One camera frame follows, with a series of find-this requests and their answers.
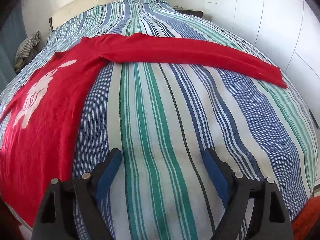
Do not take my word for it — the green patterned cloth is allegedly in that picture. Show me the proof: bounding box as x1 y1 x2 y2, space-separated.
14 59 26 74

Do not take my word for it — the blue curtain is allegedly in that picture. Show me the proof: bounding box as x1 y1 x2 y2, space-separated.
0 5 28 90

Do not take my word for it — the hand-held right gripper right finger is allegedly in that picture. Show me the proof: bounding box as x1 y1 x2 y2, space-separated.
202 147 293 240

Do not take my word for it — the grey checked cloth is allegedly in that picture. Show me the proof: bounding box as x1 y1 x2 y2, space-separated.
15 31 42 63

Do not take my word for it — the red knit sweater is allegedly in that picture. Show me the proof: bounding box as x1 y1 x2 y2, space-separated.
0 33 288 227

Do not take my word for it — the white wardrobe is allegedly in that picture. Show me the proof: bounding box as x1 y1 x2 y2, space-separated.
205 0 320 130

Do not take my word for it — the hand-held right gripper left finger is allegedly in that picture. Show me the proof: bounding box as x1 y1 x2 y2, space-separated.
31 148 122 240

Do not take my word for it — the striped bed blanket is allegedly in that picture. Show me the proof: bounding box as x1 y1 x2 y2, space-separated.
0 0 318 240

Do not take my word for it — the cream padded headboard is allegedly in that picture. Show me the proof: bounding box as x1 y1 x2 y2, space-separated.
49 0 164 32

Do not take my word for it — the orange rug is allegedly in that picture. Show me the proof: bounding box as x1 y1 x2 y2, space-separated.
291 200 320 240

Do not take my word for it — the dark nightstand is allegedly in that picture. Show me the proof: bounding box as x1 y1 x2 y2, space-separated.
175 6 204 18

